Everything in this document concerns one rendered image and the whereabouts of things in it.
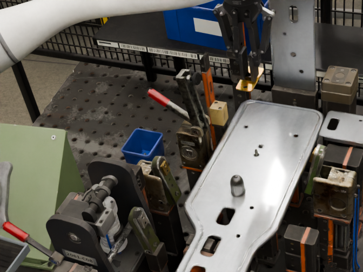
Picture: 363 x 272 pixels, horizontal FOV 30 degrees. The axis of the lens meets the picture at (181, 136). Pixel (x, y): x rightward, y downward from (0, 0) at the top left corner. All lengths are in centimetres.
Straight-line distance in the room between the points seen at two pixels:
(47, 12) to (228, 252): 61
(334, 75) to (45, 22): 81
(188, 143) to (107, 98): 79
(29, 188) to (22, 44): 72
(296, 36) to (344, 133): 27
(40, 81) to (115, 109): 155
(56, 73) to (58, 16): 264
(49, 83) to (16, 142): 190
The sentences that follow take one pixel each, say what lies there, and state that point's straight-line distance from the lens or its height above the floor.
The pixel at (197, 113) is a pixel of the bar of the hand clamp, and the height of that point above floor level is 109.
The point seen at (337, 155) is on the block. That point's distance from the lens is 166.
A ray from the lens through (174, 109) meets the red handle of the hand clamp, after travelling 163.
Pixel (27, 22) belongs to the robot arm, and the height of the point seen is 153.
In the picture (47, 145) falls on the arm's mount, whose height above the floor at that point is 95.
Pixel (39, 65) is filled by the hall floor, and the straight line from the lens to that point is 398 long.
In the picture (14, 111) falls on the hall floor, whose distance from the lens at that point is 369.
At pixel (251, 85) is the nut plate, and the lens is 147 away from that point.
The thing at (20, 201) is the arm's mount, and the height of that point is 84.
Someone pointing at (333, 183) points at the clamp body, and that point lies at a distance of 151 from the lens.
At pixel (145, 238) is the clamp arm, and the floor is 104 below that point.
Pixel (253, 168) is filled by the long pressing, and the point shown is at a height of 100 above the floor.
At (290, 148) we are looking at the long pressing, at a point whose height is 100.
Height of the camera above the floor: 212
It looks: 41 degrees down
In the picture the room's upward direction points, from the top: 11 degrees counter-clockwise
